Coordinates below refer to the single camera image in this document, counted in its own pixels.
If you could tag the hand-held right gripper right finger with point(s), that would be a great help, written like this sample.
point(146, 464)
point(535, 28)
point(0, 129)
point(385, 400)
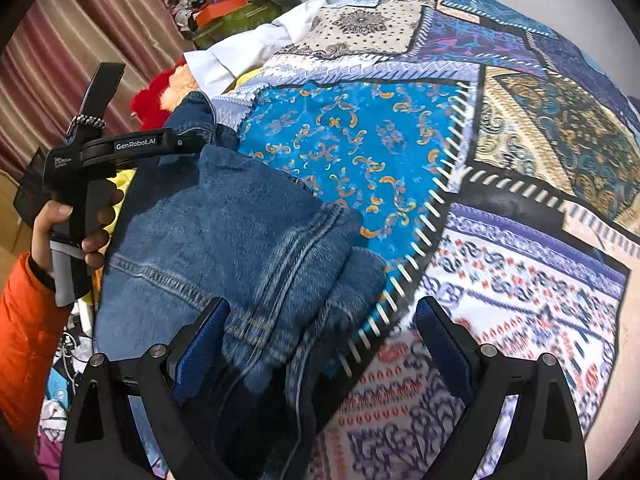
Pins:
point(445, 355)

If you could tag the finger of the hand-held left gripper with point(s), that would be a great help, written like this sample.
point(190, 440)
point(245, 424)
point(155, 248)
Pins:
point(197, 140)

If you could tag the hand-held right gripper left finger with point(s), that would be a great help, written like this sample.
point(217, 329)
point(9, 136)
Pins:
point(200, 350)

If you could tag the blue denim jeans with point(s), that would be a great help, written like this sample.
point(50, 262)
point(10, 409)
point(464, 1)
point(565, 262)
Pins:
point(225, 240)

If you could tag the person's left forearm orange sleeve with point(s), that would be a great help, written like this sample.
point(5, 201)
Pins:
point(25, 335)

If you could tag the cluttered clothes heap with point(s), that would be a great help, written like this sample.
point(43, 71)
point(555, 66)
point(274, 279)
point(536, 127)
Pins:
point(65, 360)

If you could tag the person's left hand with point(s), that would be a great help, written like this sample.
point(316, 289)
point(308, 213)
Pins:
point(97, 245)

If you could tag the colourful cartoon fleece blanket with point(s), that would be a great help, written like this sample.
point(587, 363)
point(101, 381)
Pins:
point(150, 95)

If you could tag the white cloth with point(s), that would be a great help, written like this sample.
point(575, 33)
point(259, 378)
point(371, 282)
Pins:
point(235, 55)

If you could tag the green bag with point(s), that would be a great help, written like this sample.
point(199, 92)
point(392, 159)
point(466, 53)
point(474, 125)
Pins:
point(235, 32)

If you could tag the striped red curtain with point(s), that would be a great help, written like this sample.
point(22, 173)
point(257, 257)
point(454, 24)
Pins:
point(75, 35)

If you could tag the orange box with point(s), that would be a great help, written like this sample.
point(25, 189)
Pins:
point(222, 10)

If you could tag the patchwork printed bedsheet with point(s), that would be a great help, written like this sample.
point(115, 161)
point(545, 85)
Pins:
point(500, 160)

